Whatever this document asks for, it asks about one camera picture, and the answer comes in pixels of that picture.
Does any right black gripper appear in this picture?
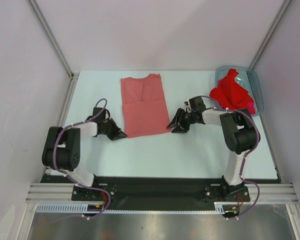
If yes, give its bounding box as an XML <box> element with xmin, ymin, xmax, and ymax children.
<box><xmin>167</xmin><ymin>108</ymin><xmax>196</xmax><ymax>134</ymax></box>

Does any salmon pink t shirt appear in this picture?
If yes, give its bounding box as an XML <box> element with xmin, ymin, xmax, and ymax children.
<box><xmin>120</xmin><ymin>73</ymin><xmax>171</xmax><ymax>138</ymax></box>

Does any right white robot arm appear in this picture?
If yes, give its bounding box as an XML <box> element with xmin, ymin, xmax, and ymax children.
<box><xmin>166</xmin><ymin>95</ymin><xmax>261</xmax><ymax>201</ymax></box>

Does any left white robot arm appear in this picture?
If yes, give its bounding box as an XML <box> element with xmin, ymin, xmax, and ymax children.
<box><xmin>41</xmin><ymin>107</ymin><xmax>128</xmax><ymax>200</ymax></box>

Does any bright red t shirt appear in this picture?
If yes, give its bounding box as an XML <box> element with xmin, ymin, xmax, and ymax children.
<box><xmin>209</xmin><ymin>68</ymin><xmax>254</xmax><ymax>110</ymax></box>

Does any magenta pink garment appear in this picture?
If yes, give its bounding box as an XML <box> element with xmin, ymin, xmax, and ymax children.
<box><xmin>246</xmin><ymin>101</ymin><xmax>256</xmax><ymax>115</ymax></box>

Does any clear blue plastic bin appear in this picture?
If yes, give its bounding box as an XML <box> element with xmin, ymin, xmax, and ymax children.
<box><xmin>215</xmin><ymin>65</ymin><xmax>264</xmax><ymax>117</ymax></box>

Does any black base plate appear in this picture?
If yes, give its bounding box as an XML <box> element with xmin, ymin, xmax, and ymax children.
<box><xmin>39</xmin><ymin>174</ymin><xmax>283</xmax><ymax>211</ymax></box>

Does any left aluminium corner post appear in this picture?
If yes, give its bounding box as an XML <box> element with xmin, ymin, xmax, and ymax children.
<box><xmin>24</xmin><ymin>0</ymin><xmax>76</xmax><ymax>78</ymax></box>

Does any aluminium corner post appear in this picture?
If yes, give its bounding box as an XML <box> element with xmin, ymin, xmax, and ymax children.
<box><xmin>249</xmin><ymin>0</ymin><xmax>294</xmax><ymax>70</ymax></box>
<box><xmin>24</xmin><ymin>0</ymin><xmax>76</xmax><ymax>78</ymax></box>

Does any grey slotted cable duct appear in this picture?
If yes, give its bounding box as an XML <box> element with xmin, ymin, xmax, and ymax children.
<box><xmin>36</xmin><ymin>202</ymin><xmax>239</xmax><ymax>215</ymax></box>

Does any right aluminium corner post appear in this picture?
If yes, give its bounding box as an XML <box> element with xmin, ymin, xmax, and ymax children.
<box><xmin>249</xmin><ymin>0</ymin><xmax>294</xmax><ymax>70</ymax></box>

